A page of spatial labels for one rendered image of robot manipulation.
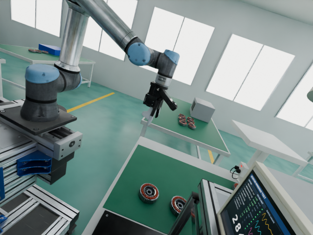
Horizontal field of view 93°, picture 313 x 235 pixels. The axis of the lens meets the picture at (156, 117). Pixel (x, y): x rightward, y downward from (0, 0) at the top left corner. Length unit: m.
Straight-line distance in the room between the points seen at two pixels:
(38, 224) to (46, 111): 0.88
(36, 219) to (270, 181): 1.42
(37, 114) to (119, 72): 4.42
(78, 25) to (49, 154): 0.60
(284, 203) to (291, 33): 5.22
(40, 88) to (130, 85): 4.37
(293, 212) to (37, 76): 0.86
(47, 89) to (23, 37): 6.37
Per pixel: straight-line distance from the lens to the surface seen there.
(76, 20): 0.86
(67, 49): 0.88
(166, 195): 1.02
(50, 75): 0.80
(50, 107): 0.85
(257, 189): 0.43
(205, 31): 4.85
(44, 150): 0.88
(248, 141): 1.05
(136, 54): 0.57
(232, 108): 5.15
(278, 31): 5.34
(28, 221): 1.51
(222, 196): 0.63
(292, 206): 0.37
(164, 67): 0.69
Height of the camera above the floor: 1.47
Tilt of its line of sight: 21 degrees down
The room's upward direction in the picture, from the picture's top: 20 degrees clockwise
